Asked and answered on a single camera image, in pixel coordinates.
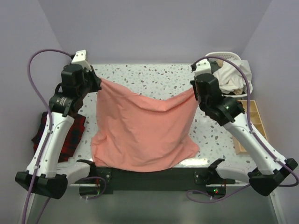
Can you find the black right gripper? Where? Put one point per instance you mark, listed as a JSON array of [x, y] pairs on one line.
[[192, 82]]

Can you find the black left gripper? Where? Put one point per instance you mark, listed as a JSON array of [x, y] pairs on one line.
[[96, 80]]

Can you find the pink t shirt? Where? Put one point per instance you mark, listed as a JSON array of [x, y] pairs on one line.
[[142, 134]]

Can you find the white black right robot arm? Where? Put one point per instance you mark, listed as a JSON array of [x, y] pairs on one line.
[[271, 167]]

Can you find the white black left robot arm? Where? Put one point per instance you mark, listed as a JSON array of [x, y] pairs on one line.
[[42, 176]]

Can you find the white garment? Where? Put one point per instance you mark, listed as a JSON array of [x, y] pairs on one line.
[[233, 77]]

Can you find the white perforated laundry basket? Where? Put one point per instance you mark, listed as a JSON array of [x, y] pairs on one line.
[[231, 82]]

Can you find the wooden compartment tray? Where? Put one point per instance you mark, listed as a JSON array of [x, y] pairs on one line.
[[256, 121]]

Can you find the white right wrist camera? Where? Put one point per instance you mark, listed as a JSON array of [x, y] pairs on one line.
[[201, 67]]

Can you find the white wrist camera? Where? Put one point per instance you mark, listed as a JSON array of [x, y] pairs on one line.
[[201, 67], [80, 58]]

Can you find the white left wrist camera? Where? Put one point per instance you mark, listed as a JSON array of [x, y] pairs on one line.
[[80, 58]]

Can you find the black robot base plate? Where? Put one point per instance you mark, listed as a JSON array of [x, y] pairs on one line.
[[173, 179]]

